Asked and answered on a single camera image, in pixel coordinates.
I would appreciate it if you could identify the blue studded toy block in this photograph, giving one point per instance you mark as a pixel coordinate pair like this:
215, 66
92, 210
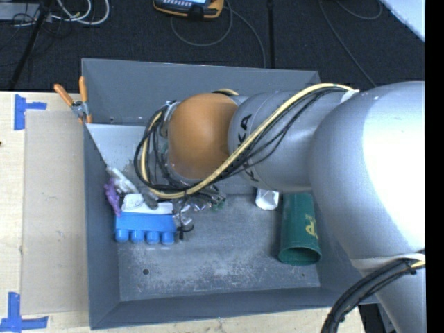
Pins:
144, 224

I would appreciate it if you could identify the grey metal bin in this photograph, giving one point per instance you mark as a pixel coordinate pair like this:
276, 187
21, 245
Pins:
222, 262

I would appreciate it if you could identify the white flat packet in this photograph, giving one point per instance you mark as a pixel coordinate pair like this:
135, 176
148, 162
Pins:
133, 201

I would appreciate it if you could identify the white crumpled cloth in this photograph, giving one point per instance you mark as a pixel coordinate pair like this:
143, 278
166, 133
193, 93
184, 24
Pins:
267, 200

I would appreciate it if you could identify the white plastic toy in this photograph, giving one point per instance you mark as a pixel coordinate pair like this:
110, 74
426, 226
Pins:
120, 180

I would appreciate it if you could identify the purple toy animal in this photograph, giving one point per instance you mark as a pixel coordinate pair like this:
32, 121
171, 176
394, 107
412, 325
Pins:
112, 196

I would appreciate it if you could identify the dark green cup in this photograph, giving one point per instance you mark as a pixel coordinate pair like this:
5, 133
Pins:
299, 234

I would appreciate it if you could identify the black cylinder on white bracket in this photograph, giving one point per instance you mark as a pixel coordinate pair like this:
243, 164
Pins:
181, 232

